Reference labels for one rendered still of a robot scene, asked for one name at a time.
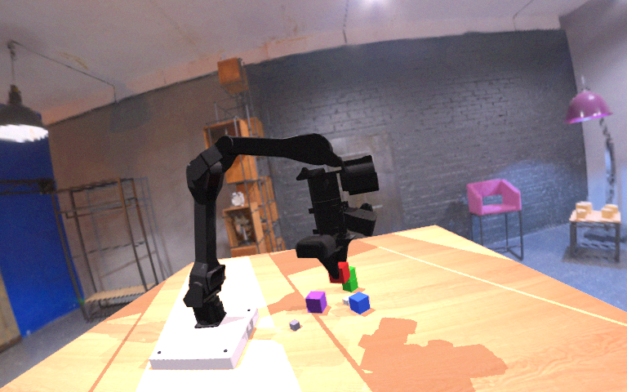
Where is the blue block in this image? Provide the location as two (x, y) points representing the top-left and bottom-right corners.
(349, 292), (371, 314)

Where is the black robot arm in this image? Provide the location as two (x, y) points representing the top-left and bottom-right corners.
(183, 133), (379, 329)

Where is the purple block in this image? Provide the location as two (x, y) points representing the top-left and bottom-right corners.
(305, 291), (327, 314)

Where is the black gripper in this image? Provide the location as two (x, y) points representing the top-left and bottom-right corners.
(295, 197), (355, 279)

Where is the red block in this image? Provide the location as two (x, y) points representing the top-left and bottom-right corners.
(328, 261), (351, 284)

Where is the green block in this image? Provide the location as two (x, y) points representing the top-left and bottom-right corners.
(342, 278), (358, 292)
(347, 266), (356, 282)

